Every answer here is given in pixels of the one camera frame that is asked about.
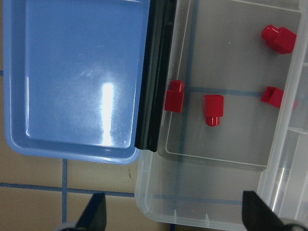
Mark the clear plastic box lid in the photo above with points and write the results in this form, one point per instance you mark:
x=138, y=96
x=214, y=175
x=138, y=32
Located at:
x=283, y=185

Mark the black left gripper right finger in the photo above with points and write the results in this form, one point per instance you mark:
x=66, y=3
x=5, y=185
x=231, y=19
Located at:
x=257, y=216

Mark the black box latch handle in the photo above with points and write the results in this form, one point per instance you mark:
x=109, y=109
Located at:
x=154, y=73

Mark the clear plastic storage box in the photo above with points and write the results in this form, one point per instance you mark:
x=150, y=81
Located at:
x=198, y=174

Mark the blue plastic tray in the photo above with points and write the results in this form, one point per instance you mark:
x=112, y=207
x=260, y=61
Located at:
x=72, y=75

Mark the red block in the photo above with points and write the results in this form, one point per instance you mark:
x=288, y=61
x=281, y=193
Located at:
x=175, y=96
x=273, y=96
x=281, y=40
x=213, y=107

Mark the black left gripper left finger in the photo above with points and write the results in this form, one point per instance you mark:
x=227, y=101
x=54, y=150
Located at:
x=94, y=216

